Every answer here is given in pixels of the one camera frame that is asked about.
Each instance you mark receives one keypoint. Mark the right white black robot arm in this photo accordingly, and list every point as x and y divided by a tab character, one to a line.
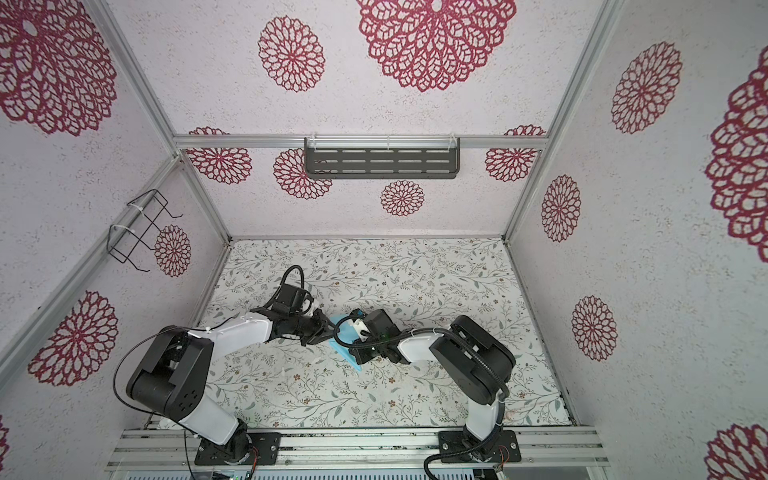
478	363

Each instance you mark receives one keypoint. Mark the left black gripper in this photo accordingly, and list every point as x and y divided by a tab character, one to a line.
322	328

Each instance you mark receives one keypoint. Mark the dark grey slotted wall shelf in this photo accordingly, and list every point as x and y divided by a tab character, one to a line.
382	161

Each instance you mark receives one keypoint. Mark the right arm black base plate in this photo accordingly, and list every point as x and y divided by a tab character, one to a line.
477	449

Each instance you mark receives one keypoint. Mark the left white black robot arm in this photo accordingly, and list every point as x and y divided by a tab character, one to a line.
171	377

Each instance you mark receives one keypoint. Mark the black wire wall rack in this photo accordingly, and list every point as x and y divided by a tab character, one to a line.
124	239

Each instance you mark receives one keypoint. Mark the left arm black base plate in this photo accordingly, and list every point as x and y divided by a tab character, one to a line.
244	448

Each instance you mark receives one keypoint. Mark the light blue square paper sheet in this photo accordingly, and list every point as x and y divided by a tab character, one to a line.
349	331

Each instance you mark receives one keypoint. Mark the aluminium front rail frame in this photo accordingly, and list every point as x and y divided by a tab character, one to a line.
356	449

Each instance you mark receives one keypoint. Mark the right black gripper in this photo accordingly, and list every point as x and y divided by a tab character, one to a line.
360	354

